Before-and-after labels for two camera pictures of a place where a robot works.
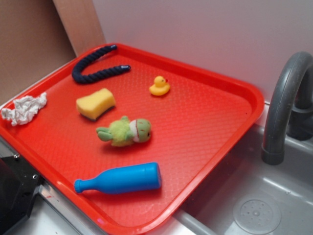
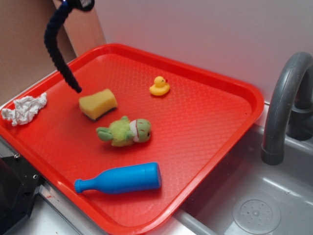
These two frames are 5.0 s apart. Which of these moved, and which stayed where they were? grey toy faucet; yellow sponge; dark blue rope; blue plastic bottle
Moved: dark blue rope
Stayed: yellow sponge; grey toy faucet; blue plastic bottle
